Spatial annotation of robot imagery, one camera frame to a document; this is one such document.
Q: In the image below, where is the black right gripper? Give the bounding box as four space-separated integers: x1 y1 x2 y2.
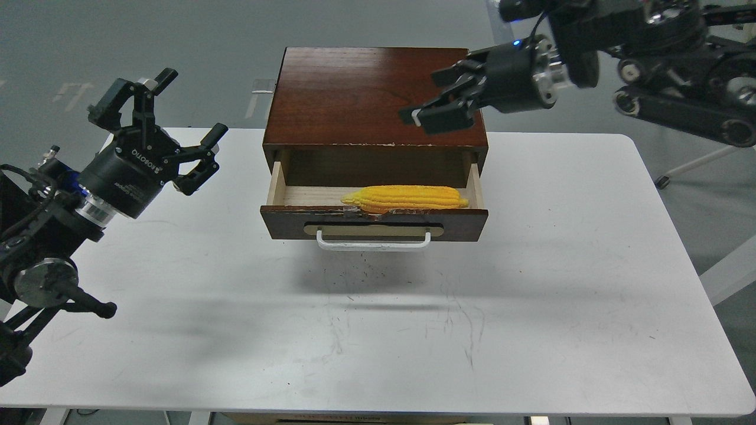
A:
399 34 562 135

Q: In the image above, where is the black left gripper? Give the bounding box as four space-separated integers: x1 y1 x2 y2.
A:
78 68 229 218

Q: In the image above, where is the yellow corn cob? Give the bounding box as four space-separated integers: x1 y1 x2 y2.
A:
340 185 469 214

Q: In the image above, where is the wooden drawer with white handle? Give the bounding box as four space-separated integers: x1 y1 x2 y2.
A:
261 161 488 250

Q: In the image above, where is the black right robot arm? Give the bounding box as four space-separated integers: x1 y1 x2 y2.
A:
399 1 754 148

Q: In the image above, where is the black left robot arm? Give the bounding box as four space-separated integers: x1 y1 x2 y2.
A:
1 68 227 385

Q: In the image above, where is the dark wooden cabinet box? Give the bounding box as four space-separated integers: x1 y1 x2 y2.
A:
262 47 488 187

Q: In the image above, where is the white chair with wheeled base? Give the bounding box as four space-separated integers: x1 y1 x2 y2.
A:
654 145 755 190

